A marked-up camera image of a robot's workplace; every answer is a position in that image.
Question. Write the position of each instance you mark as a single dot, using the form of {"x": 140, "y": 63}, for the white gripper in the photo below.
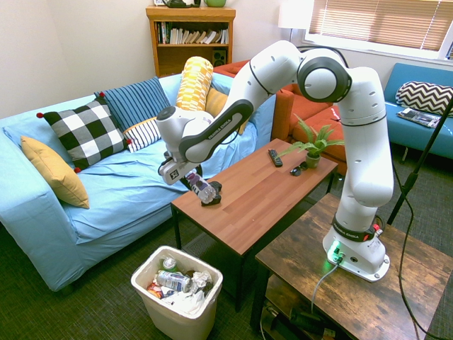
{"x": 173, "y": 174}

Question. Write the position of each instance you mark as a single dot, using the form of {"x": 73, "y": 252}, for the clear plastic hint bottle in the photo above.
{"x": 203, "y": 187}

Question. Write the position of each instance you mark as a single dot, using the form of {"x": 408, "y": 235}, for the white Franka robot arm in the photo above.
{"x": 368, "y": 141}

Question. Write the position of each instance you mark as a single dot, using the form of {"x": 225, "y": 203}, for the crushed labelled bottle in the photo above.
{"x": 173, "y": 280}

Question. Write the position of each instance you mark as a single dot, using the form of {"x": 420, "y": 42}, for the white trash bin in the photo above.
{"x": 184, "y": 318}

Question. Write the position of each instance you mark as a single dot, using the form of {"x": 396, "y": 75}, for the black game controller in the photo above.
{"x": 214, "y": 200}

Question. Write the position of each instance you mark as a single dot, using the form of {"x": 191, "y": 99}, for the wooden coffee table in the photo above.
{"x": 255, "y": 198}

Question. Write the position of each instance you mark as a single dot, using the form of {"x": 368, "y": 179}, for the white navy striped pillow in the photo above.
{"x": 143, "y": 134}

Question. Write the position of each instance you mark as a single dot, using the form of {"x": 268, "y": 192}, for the mustard yellow pillow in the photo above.
{"x": 215, "y": 102}
{"x": 56, "y": 173}

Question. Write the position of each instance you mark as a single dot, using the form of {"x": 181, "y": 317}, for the light blue sofa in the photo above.
{"x": 117, "y": 191}

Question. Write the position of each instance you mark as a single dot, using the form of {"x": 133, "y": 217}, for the black tv remote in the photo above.
{"x": 275, "y": 158}

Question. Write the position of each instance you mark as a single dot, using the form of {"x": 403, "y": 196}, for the green can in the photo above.
{"x": 169, "y": 264}

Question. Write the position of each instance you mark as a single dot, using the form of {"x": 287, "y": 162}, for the yellow white patterned bolster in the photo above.
{"x": 194, "y": 83}

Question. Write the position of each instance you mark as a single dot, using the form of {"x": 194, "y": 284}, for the blue striped pillow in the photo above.
{"x": 136, "y": 99}

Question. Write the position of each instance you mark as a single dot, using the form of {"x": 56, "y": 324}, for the crumpled white paper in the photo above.
{"x": 201, "y": 280}

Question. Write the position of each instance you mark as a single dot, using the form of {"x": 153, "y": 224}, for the black sunglasses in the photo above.
{"x": 296, "y": 171}

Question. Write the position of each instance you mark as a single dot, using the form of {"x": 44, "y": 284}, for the black white checkered pillow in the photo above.
{"x": 86, "y": 132}

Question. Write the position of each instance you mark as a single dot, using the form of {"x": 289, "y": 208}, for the wooden bookshelf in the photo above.
{"x": 189, "y": 58}

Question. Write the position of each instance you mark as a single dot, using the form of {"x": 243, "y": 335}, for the small black speaker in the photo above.
{"x": 219, "y": 57}

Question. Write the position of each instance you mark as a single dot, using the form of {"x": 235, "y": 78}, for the potted green fern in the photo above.
{"x": 313, "y": 148}

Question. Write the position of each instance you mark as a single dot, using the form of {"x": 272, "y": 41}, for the white plastic bag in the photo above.
{"x": 187, "y": 301}

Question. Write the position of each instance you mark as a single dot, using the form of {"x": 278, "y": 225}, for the orange sofa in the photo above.
{"x": 308, "y": 110}

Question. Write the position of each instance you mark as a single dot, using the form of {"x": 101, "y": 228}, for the row of books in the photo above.
{"x": 193, "y": 36}

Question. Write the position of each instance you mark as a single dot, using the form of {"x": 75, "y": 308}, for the black white shelf ornament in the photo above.
{"x": 180, "y": 3}

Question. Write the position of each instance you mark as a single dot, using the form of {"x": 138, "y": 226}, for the green bowl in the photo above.
{"x": 215, "y": 3}

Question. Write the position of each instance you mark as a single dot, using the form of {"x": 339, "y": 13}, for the black power strip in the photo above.
{"x": 304, "y": 317}

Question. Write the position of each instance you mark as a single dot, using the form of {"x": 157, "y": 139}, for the white floor lamp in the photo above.
{"x": 295, "y": 14}

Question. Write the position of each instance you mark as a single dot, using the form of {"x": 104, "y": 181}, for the rustic dark wood table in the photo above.
{"x": 354, "y": 301}

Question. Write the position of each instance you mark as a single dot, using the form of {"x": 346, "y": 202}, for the teal bench sofa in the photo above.
{"x": 417, "y": 136}

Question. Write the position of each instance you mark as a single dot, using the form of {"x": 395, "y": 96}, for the magazine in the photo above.
{"x": 419, "y": 118}

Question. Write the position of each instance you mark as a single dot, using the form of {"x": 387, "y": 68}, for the black white zigzag pillow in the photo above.
{"x": 424, "y": 97}

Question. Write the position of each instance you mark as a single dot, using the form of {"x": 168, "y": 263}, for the wooden window blinds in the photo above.
{"x": 382, "y": 21}

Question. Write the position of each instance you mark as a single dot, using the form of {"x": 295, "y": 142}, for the black camera stand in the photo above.
{"x": 414, "y": 173}

